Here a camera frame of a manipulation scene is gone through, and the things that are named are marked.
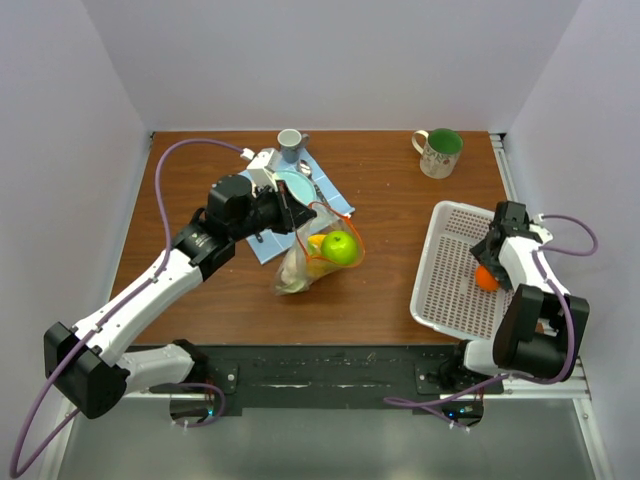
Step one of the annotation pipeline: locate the small grey cup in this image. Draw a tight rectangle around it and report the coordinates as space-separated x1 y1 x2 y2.
277 129 310 164

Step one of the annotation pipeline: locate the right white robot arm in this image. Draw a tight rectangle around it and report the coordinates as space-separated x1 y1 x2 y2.
445 201 590 393

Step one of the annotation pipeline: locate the metal spoon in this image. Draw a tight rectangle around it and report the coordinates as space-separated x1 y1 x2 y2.
297 160 327 203

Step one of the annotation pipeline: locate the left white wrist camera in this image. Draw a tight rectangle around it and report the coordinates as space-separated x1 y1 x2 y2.
246 148 281 189

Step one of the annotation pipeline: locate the floral mug green inside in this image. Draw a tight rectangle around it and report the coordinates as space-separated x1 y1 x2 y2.
411 128 464 180

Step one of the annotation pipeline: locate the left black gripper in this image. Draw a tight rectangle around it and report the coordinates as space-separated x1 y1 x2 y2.
230 179 316 242

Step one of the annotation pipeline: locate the orange fruit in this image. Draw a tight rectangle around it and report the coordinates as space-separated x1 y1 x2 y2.
474 265 500 292

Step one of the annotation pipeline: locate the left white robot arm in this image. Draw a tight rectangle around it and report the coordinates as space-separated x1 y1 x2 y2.
44 174 317 419

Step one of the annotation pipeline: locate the clear zip top bag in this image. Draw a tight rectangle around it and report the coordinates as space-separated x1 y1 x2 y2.
272 201 366 296

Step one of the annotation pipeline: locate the green apple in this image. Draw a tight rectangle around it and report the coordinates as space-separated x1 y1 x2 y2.
321 230 358 266

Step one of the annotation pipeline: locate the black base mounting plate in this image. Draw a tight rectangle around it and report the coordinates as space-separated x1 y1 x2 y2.
119 342 506 419

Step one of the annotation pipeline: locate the toy cabbage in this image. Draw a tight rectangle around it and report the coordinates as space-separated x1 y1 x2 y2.
273 254 312 296

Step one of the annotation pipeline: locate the yellow banana bunch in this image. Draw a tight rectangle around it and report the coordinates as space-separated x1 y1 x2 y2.
306 234 342 280

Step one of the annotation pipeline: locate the cream and blue plate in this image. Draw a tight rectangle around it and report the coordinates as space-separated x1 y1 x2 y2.
275 170 317 205

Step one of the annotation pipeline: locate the white perforated plastic basket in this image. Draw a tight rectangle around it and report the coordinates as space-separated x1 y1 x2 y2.
409 201 513 340

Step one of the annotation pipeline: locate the blue checked placemat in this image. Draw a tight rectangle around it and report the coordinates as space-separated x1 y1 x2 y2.
247 149 355 265

